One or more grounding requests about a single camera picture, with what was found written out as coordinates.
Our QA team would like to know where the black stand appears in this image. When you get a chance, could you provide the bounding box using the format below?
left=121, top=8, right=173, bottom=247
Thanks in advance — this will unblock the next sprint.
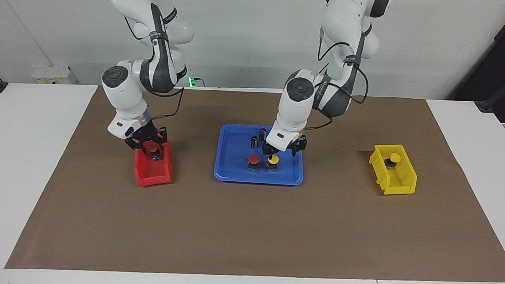
left=475, top=76, right=505, bottom=123

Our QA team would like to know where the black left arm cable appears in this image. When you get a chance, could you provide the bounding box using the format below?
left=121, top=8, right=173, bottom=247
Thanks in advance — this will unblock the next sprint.
left=304, top=25, right=371, bottom=133

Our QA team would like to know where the red plastic bin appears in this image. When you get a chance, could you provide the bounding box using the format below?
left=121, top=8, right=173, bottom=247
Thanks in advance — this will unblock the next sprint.
left=134, top=139, right=174, bottom=188

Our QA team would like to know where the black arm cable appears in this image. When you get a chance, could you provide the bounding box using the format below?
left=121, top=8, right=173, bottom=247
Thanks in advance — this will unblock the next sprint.
left=304, top=25, right=371, bottom=133
left=120, top=15, right=188, bottom=120

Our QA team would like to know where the brown paper table mat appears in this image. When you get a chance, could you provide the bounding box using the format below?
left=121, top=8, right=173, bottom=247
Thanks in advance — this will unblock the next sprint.
left=5, top=82, right=505, bottom=284

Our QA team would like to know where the yellow plastic bin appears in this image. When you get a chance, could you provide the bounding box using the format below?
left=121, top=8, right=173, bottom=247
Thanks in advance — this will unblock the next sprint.
left=368, top=143, right=419, bottom=197

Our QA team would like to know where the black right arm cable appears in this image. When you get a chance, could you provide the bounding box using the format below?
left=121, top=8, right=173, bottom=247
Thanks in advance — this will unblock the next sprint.
left=120, top=15, right=188, bottom=120

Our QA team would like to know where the blue plastic tray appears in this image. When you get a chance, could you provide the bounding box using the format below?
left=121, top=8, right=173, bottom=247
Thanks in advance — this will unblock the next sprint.
left=214, top=124, right=306, bottom=186

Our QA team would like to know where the white box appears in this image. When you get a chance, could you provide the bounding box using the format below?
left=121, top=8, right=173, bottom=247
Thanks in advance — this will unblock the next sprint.
left=31, top=65, right=73, bottom=85

